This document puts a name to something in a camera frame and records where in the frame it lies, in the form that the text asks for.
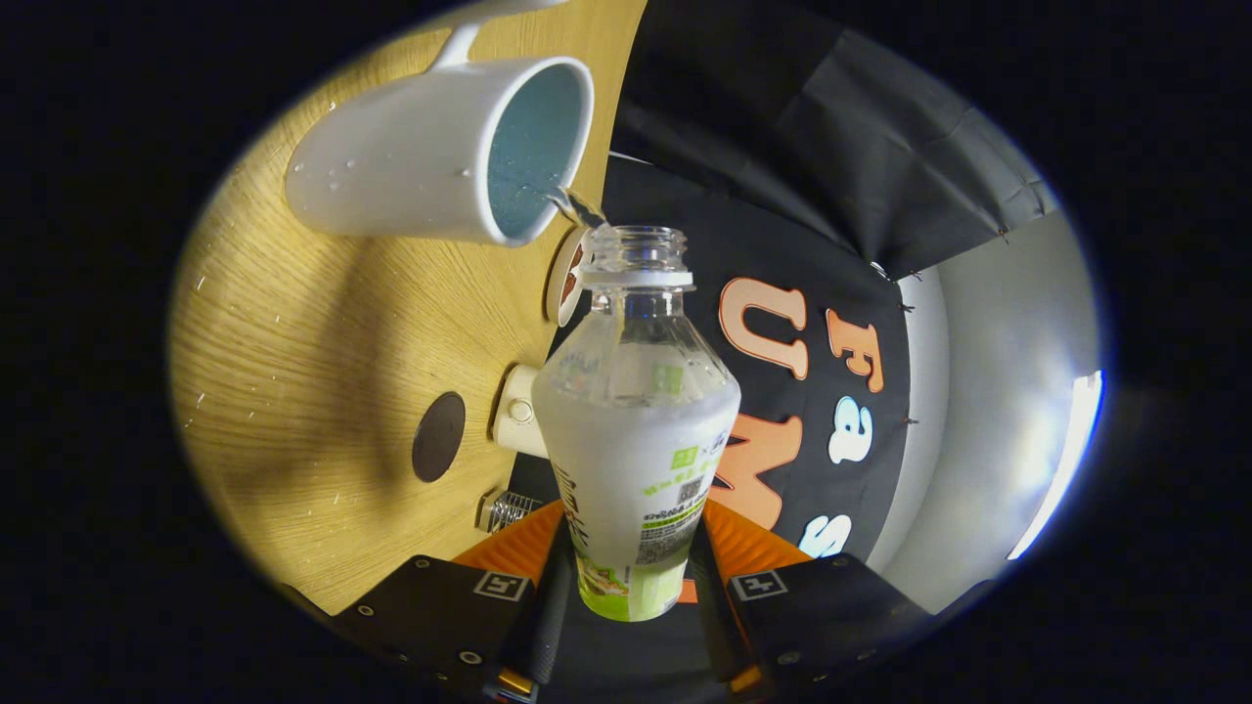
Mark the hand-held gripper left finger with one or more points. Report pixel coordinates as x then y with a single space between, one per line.
548 616

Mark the wooden table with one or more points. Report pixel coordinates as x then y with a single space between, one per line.
313 362

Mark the small white oval plate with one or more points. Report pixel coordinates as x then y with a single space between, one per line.
558 284

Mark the dark brown round coaster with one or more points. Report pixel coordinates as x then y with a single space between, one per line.
438 437

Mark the brown food piece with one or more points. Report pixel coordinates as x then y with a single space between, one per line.
576 259
569 288

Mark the clear white-label juice bottle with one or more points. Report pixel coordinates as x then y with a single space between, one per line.
636 460

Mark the black backdrop cloth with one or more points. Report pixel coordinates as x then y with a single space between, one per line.
782 147

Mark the white ceramic cup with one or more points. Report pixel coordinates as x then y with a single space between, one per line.
411 147

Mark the white toaster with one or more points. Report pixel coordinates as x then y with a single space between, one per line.
514 411

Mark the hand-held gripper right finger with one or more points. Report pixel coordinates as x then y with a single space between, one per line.
709 616

